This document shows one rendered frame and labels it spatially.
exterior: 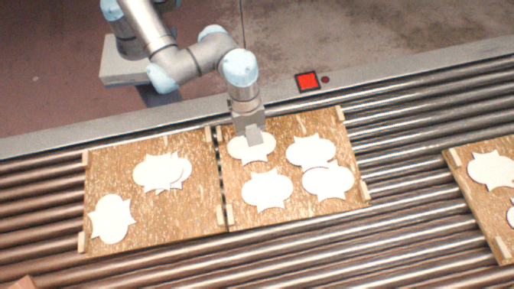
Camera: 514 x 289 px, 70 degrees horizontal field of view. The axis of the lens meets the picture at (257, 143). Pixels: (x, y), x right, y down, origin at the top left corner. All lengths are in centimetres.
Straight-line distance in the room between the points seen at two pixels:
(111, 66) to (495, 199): 134
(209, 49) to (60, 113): 196
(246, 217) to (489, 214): 68
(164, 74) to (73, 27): 241
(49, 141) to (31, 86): 161
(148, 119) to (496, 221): 110
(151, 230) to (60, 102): 182
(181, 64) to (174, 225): 47
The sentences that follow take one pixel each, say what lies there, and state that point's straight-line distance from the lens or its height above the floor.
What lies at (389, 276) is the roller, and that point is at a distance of 109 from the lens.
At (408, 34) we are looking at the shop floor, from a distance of 288.
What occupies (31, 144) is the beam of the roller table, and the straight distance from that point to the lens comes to 144.
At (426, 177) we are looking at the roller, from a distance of 121.
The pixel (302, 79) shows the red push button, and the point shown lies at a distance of 130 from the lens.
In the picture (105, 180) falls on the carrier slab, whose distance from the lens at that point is 122.
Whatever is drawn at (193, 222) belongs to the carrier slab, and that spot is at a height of 94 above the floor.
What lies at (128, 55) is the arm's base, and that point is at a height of 95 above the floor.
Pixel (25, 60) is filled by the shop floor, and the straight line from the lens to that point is 320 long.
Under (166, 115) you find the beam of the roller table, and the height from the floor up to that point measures 91.
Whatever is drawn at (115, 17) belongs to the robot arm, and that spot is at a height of 111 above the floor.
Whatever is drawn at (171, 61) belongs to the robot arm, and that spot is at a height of 133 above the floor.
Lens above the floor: 196
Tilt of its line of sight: 62 degrees down
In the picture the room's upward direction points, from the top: 6 degrees counter-clockwise
